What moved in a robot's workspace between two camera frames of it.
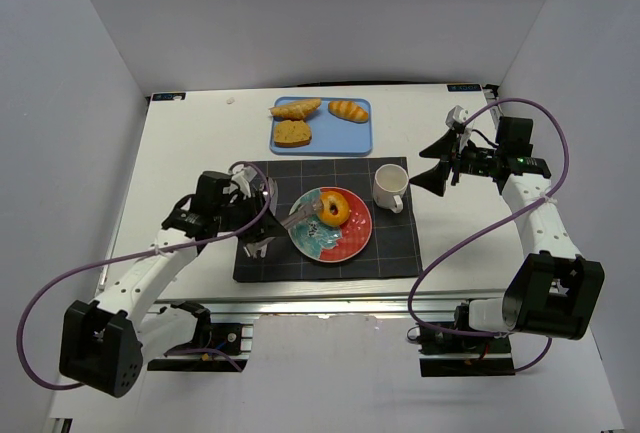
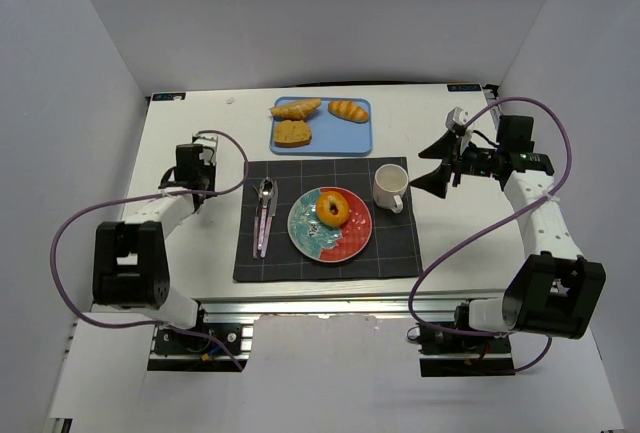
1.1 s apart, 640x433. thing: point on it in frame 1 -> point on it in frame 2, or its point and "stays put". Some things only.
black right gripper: (455, 163) stays put
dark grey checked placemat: (393, 249) stays put
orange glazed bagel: (324, 208) stays put
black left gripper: (263, 223) -> (201, 198)
